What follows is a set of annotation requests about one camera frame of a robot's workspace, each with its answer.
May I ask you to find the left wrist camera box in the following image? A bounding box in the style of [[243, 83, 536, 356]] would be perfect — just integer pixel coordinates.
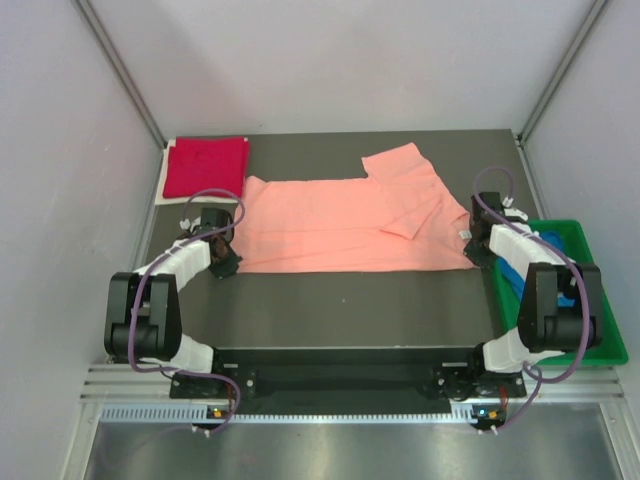
[[200, 207, 233, 231]]

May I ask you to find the purple cable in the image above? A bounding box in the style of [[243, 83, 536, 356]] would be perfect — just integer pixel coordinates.
[[472, 166, 596, 434], [127, 188, 246, 436]]

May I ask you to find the aluminium frame post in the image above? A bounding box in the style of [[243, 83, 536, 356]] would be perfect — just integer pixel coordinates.
[[72, 0, 166, 149], [515, 0, 611, 148]]

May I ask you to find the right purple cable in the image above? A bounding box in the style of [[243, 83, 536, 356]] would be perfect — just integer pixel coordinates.
[[472, 166, 596, 434]]

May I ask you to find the right aluminium frame post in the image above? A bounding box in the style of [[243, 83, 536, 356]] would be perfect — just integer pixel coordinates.
[[515, 0, 611, 148]]

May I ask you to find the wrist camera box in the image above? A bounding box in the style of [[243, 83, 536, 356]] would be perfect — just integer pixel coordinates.
[[200, 207, 233, 231], [472, 191, 504, 217]]

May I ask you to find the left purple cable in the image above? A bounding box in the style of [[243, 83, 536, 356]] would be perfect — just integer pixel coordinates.
[[127, 188, 246, 436]]

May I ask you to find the slotted grey cable duct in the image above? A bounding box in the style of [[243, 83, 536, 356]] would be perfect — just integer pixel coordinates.
[[100, 403, 500, 425]]

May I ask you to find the left aluminium frame post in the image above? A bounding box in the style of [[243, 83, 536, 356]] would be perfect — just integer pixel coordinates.
[[72, 0, 166, 149]]

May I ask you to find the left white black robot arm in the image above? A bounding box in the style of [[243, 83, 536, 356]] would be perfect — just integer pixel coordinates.
[[104, 234, 242, 397]]

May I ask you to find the salmon pink t shirt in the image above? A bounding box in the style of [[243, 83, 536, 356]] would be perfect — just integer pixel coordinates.
[[231, 143, 473, 273]]

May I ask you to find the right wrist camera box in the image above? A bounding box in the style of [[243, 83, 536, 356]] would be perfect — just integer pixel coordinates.
[[472, 191, 504, 217]]

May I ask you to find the blue t shirt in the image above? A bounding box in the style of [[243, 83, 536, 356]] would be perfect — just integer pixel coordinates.
[[497, 231, 575, 307]]

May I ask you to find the folded red t shirt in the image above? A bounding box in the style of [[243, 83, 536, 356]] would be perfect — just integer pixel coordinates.
[[164, 137, 250, 198]]

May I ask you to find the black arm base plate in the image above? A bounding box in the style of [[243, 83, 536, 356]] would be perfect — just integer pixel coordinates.
[[169, 348, 526, 402]]

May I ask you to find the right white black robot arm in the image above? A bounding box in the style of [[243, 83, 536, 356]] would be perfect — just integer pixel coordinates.
[[464, 213, 604, 396]]

